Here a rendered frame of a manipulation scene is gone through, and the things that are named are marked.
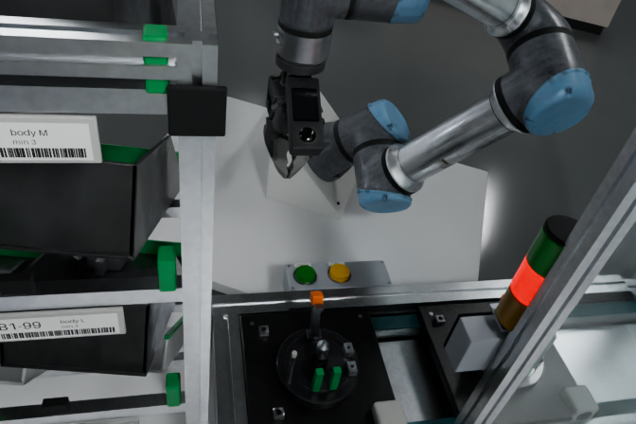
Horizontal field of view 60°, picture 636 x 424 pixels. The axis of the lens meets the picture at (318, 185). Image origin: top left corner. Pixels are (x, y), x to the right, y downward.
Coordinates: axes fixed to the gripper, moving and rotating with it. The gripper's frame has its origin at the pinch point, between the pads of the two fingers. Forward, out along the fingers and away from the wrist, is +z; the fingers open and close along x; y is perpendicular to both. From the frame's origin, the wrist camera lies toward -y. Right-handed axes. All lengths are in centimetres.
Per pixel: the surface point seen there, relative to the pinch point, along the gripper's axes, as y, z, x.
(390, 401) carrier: -27.4, 24.3, -15.2
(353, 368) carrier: -21.9, 22.8, -10.1
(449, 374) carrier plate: -22.6, 26.3, -27.9
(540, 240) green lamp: -31.6, -16.5, -21.5
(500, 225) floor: 108, 123, -138
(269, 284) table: 8.1, 37.4, -1.1
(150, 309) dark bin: -35.1, -13.0, 19.0
